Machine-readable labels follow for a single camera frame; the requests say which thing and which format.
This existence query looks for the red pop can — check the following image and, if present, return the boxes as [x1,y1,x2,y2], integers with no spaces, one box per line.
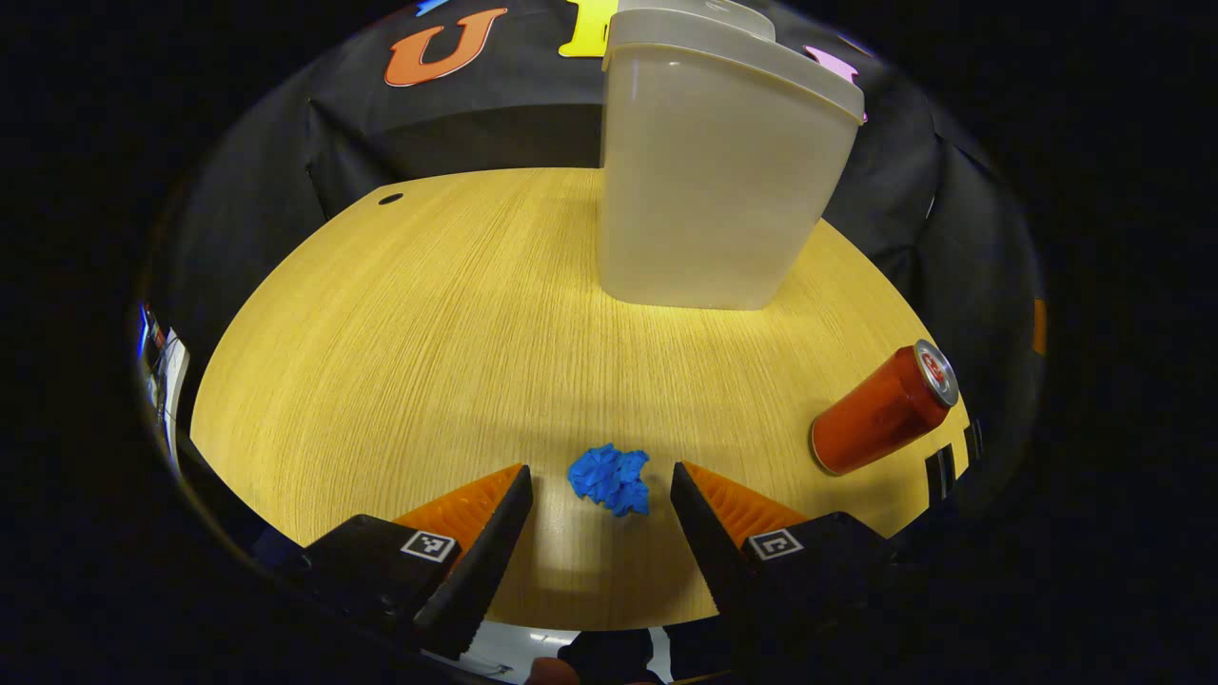
[810,340,960,477]

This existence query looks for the blue paper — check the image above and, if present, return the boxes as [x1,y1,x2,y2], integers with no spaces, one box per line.
[568,443,652,518]

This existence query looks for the black backdrop cloth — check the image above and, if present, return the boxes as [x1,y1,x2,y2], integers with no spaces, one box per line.
[143,0,1048,458]

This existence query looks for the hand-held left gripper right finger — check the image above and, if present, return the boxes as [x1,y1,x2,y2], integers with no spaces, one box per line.
[670,461,919,673]

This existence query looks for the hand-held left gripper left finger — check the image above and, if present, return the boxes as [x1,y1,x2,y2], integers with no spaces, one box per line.
[284,463,535,661]

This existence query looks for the white desktop garbage bin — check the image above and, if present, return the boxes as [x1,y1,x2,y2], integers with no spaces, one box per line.
[598,0,867,312]

